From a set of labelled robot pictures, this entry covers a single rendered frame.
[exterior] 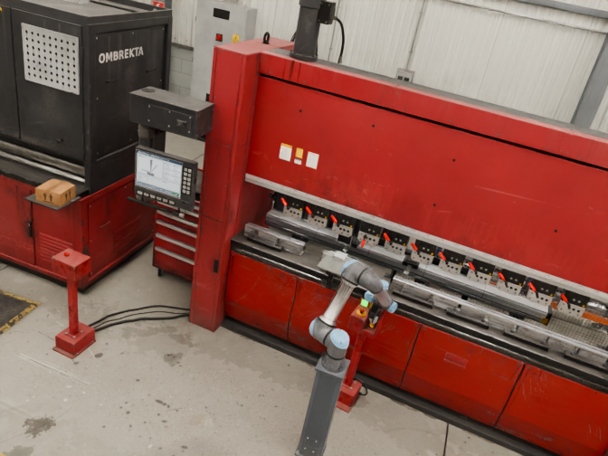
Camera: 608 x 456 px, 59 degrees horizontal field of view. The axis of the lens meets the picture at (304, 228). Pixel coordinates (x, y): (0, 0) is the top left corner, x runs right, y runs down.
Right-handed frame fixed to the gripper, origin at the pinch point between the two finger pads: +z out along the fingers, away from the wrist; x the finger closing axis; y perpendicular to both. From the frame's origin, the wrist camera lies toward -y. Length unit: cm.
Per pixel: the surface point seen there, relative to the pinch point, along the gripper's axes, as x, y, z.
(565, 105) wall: -69, 466, -61
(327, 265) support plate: 44, 9, -25
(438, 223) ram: -18, 37, -73
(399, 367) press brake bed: -25, 16, 43
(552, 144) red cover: -66, 45, -144
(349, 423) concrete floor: -9, -28, 72
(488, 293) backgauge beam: -64, 63, -17
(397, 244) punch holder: 4, 32, -48
